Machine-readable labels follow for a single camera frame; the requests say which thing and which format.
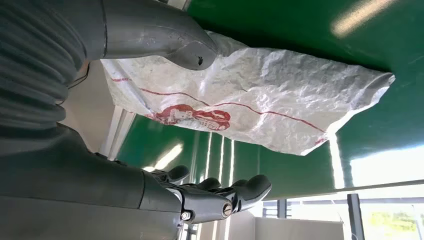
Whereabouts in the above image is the white window ledge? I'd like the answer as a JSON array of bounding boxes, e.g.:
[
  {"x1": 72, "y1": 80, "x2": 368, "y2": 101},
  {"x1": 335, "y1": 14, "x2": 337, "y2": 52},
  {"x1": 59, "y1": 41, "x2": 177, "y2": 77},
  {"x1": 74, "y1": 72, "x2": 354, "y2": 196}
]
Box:
[{"x1": 198, "y1": 211, "x2": 345, "y2": 240}]

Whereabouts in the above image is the green conveyor belt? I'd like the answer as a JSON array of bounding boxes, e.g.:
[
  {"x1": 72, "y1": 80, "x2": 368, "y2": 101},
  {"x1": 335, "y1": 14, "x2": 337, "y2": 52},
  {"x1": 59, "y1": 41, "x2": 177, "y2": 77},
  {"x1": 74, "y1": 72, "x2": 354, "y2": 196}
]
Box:
[{"x1": 115, "y1": 0, "x2": 424, "y2": 200}]

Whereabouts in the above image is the aluminium conveyor frame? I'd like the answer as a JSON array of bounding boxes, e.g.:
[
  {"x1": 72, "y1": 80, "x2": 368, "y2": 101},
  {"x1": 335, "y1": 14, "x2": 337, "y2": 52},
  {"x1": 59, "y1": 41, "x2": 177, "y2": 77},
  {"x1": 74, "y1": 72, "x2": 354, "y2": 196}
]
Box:
[{"x1": 99, "y1": 105, "x2": 424, "y2": 201}]

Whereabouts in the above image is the dark window frame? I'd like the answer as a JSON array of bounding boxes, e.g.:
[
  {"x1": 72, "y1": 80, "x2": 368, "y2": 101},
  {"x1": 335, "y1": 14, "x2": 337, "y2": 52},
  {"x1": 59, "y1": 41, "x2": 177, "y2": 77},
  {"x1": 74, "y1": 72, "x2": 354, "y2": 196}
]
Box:
[{"x1": 261, "y1": 193, "x2": 424, "y2": 240}]

